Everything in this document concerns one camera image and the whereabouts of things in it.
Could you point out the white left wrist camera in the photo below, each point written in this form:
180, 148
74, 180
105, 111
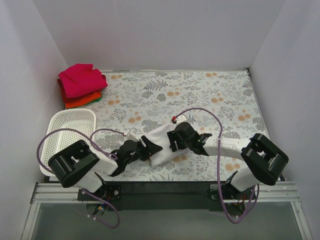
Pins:
132, 135

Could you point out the orange folded t shirt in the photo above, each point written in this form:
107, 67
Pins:
80, 101

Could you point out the aluminium extrusion rail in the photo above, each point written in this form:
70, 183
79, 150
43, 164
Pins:
282, 191

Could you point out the floral patterned table mat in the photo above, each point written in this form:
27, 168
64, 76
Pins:
216, 102

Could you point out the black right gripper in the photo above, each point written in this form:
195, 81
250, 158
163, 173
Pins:
173, 139

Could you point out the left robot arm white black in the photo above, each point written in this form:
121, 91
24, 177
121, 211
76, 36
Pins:
78, 165

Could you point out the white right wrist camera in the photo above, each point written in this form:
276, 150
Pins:
178, 119

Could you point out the white t shirt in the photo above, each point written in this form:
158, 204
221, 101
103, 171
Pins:
159, 137

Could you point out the green folded t shirt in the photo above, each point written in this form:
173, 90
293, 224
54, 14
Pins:
97, 99

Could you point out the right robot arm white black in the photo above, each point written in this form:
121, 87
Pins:
265, 161

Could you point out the white perforated plastic basket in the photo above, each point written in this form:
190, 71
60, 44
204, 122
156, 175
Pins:
73, 125

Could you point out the pink folded t shirt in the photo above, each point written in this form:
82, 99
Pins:
81, 79

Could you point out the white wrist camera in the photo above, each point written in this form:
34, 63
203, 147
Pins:
132, 135
178, 119

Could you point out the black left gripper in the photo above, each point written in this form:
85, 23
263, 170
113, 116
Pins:
144, 147

